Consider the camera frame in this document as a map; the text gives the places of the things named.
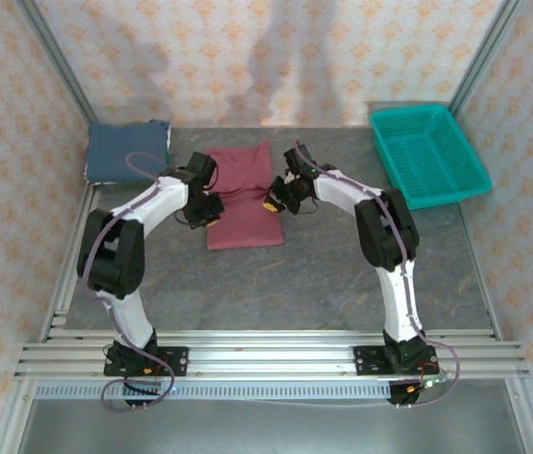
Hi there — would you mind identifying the folded blue t-shirt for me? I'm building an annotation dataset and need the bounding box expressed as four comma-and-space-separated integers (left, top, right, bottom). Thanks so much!
85, 120, 172, 184

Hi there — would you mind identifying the right base wire bundle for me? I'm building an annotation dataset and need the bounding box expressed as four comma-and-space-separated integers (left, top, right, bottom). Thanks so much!
405, 361, 452, 396

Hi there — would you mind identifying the grey slotted cable duct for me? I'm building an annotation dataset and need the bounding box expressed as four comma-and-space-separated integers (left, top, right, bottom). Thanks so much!
34, 381, 393, 401

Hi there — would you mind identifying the aluminium cross rail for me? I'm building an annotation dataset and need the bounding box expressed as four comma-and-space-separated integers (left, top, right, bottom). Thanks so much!
13, 330, 531, 380

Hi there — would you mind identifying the maroon red towel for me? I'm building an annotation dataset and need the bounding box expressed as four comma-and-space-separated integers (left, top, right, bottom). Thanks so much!
204, 140, 285, 252

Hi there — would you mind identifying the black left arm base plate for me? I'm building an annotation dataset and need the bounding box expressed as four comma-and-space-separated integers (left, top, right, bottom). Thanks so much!
103, 346, 190, 378

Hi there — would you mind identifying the aluminium frame post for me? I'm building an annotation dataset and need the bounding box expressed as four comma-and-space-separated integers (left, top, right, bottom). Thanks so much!
450, 0, 530, 113
13, 0, 100, 127

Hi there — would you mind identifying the base wire bundle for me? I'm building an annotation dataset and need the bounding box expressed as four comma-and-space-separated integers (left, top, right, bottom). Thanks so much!
139, 361, 173, 394
405, 361, 452, 396

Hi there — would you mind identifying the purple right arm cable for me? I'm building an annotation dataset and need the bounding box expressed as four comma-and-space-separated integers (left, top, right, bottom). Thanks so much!
294, 140, 462, 409

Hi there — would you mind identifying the left base wire bundle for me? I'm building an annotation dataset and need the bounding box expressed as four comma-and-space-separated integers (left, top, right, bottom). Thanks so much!
139, 361, 173, 394

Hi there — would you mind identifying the teal plastic basket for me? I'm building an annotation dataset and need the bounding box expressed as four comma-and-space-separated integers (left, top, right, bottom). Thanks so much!
369, 104, 493, 212

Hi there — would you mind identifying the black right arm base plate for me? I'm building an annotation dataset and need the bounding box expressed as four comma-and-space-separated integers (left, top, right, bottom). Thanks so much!
352, 344, 438, 377

